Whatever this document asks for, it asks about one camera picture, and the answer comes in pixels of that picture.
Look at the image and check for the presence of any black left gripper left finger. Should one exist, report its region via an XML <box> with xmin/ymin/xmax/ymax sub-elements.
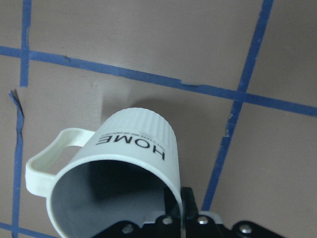
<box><xmin>163</xmin><ymin>187</ymin><xmax>181</xmax><ymax>220</ymax></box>

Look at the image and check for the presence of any white HOME mug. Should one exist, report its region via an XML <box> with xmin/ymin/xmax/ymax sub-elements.
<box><xmin>25</xmin><ymin>108</ymin><xmax>184</xmax><ymax>238</ymax></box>

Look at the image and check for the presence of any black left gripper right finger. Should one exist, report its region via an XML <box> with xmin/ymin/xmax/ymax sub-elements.
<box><xmin>181</xmin><ymin>187</ymin><xmax>199</xmax><ymax>221</ymax></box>

